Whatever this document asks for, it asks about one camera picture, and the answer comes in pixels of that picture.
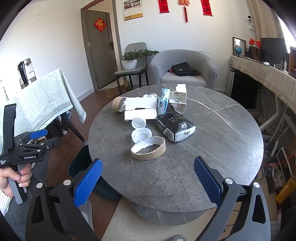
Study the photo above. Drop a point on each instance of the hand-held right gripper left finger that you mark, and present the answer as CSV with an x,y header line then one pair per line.
x,y
89,183

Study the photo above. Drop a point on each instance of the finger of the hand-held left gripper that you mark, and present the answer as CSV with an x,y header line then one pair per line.
x,y
39,134
49,142

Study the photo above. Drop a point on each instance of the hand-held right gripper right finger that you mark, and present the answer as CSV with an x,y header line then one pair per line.
x,y
208,178

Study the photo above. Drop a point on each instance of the dark green trash bin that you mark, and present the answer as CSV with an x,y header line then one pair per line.
x,y
78,162

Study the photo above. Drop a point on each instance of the black snack bag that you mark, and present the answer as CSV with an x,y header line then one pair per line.
x,y
175,125

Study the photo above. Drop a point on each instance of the white plastic lid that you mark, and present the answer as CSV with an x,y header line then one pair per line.
x,y
140,134
138,122

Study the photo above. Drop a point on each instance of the brown tape roll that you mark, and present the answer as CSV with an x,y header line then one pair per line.
x,y
115,104

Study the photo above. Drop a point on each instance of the white paper box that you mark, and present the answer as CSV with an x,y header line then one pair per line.
x,y
141,114

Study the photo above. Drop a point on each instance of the torn white carton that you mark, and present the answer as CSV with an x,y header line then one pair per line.
x,y
178,97

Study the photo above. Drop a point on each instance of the blue white packet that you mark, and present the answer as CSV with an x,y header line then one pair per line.
x,y
163,102

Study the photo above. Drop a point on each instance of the person's left forearm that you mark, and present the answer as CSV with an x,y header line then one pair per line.
x,y
4,204

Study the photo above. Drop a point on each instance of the person's left hand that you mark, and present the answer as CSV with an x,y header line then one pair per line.
x,y
8,179

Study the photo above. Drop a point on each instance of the black storage box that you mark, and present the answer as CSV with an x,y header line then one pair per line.
x,y
55,129

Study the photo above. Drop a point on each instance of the dark table leg with sock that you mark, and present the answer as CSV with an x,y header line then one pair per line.
x,y
63,128
74,129

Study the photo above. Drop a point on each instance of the dark ribbed floor mat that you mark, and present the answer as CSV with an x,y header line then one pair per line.
x,y
40,171

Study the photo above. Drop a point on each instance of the blue shoe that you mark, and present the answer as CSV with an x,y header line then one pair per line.
x,y
68,114

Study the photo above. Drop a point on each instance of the pale green patterned tablecloth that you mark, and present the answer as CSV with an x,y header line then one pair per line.
x,y
44,97

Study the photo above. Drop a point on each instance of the beige rug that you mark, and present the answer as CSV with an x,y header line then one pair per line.
x,y
120,222

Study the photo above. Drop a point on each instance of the white countertop appliance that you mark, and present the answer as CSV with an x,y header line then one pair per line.
x,y
2,91

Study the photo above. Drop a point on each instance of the glass electric kettle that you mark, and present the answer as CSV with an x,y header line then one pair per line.
x,y
26,71

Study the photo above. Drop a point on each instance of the person's grey fleece clothing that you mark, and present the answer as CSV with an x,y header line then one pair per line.
x,y
16,222

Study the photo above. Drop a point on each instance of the yellow container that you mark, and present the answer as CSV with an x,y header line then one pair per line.
x,y
285,191

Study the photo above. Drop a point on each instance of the flat cardboard box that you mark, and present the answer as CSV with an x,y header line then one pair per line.
x,y
113,92

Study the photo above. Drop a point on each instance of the grey door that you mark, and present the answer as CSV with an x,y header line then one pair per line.
x,y
99,58

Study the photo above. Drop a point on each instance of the potted plant in white pot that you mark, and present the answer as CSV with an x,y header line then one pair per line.
x,y
129,63

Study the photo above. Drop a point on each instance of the black handbag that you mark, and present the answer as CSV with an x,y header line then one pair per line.
x,y
182,68

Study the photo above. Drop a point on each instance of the grey armchair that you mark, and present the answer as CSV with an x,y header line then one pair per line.
x,y
208,64

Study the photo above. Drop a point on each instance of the beige lace desk cloth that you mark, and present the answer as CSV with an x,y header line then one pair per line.
x,y
266,74

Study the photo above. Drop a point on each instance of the red diamond door decoration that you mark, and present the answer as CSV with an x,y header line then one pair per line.
x,y
100,24

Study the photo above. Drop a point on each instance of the grey dining chair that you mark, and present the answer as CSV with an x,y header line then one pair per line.
x,y
135,47

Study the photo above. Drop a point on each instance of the small blue globe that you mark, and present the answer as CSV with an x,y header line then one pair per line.
x,y
237,50

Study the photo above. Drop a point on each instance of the brown wooden box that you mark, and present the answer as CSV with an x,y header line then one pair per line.
x,y
254,53

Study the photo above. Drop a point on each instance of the small white bottle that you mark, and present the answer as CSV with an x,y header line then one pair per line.
x,y
285,64

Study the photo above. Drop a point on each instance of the framed mirror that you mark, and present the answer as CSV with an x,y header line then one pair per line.
x,y
242,42

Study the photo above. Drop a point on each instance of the small red flags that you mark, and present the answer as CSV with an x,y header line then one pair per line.
x,y
254,42

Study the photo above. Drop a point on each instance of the black monitor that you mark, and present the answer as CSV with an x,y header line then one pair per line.
x,y
274,49

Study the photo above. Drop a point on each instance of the red knot hanging ornament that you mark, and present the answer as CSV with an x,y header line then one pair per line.
x,y
185,9

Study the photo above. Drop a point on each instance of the white desk frame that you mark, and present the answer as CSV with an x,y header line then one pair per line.
x,y
275,118

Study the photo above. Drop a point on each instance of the wall calendar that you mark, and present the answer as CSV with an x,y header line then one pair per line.
x,y
133,10

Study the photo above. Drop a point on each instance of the white security camera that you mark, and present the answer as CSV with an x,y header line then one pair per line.
x,y
249,19

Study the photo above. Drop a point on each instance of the red wall scroll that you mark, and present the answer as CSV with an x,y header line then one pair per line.
x,y
163,6
206,7

